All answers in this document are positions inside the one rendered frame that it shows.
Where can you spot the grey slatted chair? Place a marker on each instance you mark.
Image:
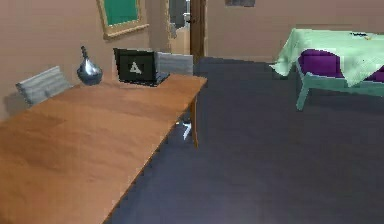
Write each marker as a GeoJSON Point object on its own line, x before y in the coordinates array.
{"type": "Point", "coordinates": [175, 63]}
{"type": "Point", "coordinates": [41, 86]}

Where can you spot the black laptop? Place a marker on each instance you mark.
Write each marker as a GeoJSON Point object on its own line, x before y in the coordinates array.
{"type": "Point", "coordinates": [136, 68]}

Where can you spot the brown wooden room door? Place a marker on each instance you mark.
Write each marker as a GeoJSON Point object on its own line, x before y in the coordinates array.
{"type": "Point", "coordinates": [197, 30]}

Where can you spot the dark blue glass vase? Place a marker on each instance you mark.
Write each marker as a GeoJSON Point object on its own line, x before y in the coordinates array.
{"type": "Point", "coordinates": [89, 70]}

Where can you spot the brown wooden table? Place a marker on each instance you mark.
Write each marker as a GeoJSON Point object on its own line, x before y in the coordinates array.
{"type": "Point", "coordinates": [83, 140]}

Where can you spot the dark grey framed picture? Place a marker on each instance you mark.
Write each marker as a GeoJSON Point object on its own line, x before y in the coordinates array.
{"type": "Point", "coordinates": [240, 2]}

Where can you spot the green framed picture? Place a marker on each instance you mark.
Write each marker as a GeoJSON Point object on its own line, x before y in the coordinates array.
{"type": "Point", "coordinates": [120, 13]}

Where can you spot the pale green bed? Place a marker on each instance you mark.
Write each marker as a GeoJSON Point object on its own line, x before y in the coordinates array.
{"type": "Point", "coordinates": [320, 75]}

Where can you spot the small black remote control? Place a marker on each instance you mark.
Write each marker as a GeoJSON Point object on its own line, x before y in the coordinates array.
{"type": "Point", "coordinates": [359, 34]}

